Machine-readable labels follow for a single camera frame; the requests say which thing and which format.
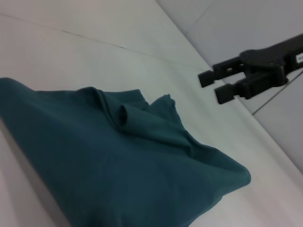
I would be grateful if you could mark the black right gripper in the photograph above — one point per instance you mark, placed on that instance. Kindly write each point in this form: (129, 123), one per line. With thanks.
(272, 61)

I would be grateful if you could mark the teal T-shirt with FREE! print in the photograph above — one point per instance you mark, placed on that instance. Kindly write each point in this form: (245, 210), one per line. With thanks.
(94, 153)

